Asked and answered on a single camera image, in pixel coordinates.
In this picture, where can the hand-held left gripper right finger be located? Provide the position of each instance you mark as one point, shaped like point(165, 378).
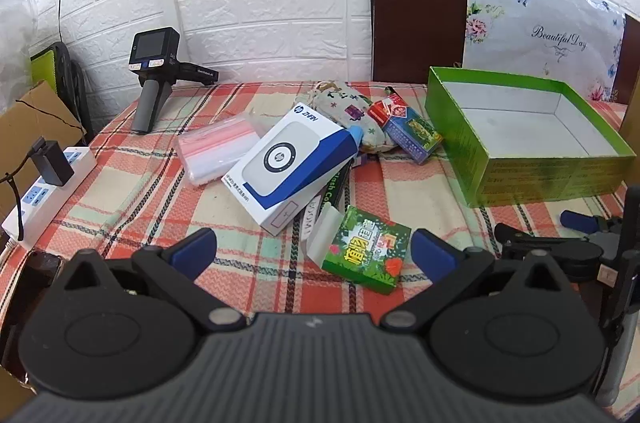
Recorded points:
point(431, 253)

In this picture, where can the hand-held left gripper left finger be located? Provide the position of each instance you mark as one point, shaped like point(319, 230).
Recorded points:
point(192, 249)

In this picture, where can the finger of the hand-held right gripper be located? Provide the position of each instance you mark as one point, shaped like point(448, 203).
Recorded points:
point(575, 219)
point(545, 248)

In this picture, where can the small green printed box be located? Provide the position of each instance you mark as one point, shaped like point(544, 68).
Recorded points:
point(367, 253)

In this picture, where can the green cardboard box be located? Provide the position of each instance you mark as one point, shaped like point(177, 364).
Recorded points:
point(530, 138)

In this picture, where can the pack of clear zip bags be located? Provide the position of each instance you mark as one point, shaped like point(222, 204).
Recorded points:
point(215, 148)

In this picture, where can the white blue device box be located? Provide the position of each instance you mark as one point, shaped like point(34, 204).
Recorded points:
point(285, 163)

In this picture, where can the blue red card box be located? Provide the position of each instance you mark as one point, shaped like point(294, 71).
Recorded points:
point(406, 128)

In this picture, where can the floral fabric pouch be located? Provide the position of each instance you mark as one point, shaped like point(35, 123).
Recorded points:
point(350, 108)

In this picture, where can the plaid tablecloth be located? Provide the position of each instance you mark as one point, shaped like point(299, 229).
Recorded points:
point(150, 223)

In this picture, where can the black slim box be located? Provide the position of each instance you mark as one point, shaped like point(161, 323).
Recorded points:
point(330, 198)

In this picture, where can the white power strip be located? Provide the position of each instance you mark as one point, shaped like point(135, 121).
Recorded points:
point(50, 198)

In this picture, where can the black power adapter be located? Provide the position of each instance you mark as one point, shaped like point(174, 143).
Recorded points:
point(50, 160)

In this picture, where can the dark phone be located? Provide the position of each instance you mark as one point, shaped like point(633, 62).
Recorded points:
point(25, 288)

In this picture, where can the brown cardboard box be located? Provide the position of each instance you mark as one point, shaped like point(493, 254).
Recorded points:
point(35, 113)

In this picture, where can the green black folding chair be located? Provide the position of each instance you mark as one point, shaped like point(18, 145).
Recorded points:
point(67, 78)

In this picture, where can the brown wooden board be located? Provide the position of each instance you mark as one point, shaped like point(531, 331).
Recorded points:
point(417, 13)

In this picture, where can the clear plastic bag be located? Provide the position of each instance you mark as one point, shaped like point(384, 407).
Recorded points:
point(12, 53)

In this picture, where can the black handheld camera device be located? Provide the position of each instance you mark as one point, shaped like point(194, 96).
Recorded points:
point(152, 68)

